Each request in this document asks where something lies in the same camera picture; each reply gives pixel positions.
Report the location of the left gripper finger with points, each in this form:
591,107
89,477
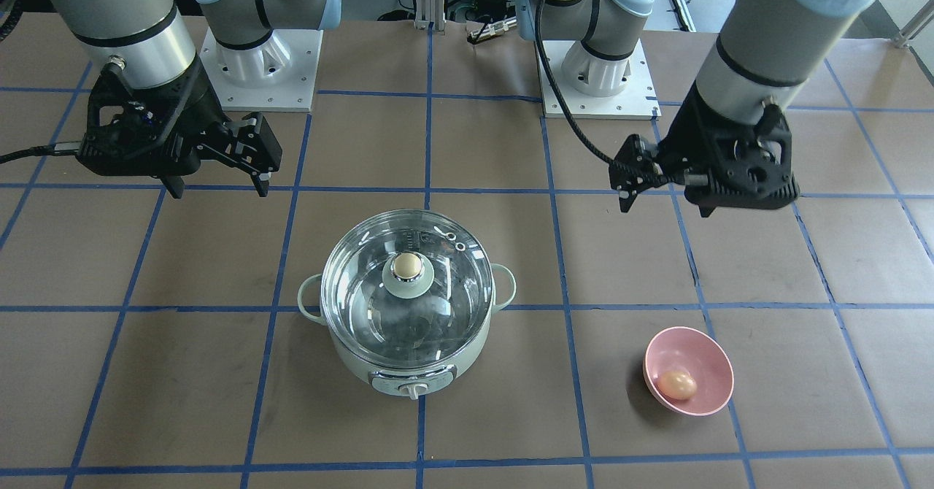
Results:
634,171
707,209

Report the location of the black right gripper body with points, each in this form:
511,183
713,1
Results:
202,112

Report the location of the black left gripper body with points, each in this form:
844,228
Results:
697,141

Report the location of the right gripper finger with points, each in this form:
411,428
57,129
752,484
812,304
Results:
175,185
248,145

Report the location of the brown egg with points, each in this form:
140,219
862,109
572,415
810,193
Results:
677,385

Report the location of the glass pot lid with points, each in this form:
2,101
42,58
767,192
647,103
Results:
407,286

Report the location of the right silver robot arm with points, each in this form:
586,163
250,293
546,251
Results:
152,37

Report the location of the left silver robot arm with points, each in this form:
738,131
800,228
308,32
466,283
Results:
765,51

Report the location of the mint green electric pot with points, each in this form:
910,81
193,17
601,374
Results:
423,378

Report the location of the pink bowl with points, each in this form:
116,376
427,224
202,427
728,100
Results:
687,349

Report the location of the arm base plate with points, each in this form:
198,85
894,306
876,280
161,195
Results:
279,75
594,88

